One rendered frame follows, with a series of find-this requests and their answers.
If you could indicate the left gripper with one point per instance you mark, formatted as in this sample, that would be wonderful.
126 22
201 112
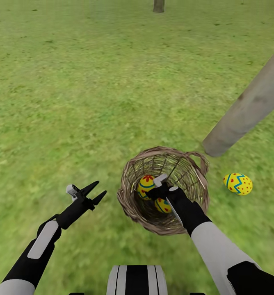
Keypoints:
82 204

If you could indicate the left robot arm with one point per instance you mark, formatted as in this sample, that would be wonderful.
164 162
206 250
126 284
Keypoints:
26 273

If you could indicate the wicker basket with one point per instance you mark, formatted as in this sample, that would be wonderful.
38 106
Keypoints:
167 225

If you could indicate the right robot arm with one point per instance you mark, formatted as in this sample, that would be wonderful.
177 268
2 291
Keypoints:
233 271

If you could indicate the easter egg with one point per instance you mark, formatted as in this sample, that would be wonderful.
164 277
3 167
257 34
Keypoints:
238 183
145 184
162 206

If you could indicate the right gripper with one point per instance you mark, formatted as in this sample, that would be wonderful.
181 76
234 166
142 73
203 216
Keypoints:
155 193

